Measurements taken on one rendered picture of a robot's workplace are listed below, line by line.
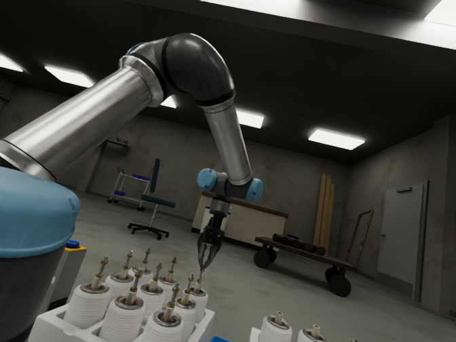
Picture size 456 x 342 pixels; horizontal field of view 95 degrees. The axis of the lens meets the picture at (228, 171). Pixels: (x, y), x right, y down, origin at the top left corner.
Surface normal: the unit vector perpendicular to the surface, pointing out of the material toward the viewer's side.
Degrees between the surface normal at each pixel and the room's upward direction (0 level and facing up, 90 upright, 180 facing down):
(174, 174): 90
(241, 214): 90
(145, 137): 90
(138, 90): 86
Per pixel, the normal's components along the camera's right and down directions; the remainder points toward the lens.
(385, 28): -0.03, -0.22
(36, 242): 0.93, 0.14
